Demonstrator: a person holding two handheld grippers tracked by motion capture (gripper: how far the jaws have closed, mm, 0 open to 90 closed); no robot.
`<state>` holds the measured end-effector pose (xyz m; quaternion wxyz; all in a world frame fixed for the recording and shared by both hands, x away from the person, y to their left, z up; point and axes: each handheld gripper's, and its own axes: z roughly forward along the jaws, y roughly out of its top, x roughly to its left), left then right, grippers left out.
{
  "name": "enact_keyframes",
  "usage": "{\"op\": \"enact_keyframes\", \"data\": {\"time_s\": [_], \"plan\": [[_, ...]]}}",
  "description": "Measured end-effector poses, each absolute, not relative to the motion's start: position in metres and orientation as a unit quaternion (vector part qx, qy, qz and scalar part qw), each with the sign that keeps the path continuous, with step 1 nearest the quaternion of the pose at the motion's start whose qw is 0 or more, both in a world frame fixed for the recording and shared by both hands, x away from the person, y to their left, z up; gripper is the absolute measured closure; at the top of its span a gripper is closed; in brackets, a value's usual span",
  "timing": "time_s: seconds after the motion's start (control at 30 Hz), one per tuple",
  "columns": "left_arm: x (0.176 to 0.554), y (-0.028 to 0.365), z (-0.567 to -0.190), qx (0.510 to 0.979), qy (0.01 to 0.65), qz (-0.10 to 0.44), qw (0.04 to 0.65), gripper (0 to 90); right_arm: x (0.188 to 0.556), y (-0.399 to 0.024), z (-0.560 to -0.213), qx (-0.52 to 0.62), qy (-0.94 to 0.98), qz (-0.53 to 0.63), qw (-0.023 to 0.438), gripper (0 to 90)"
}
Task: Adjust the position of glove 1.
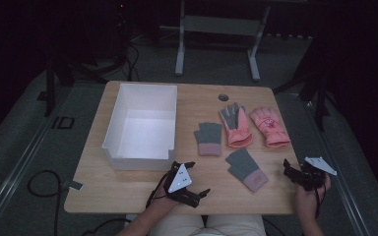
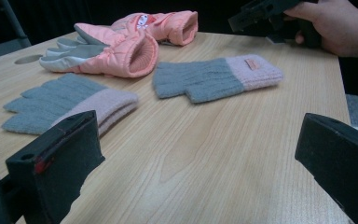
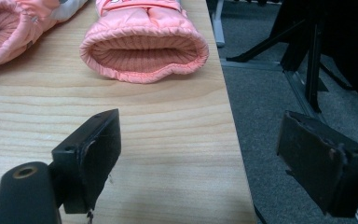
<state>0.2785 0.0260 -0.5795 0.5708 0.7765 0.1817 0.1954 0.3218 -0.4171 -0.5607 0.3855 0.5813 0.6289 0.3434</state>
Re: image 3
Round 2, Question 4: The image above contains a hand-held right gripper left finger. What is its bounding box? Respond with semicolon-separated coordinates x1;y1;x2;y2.
51;108;122;215

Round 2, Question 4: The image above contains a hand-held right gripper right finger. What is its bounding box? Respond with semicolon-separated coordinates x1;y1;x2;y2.
276;110;358;218

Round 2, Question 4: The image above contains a black chair base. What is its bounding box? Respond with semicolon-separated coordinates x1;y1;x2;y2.
226;18;355;114

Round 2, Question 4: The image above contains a white table leg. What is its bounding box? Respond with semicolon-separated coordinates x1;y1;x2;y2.
212;0;227;49

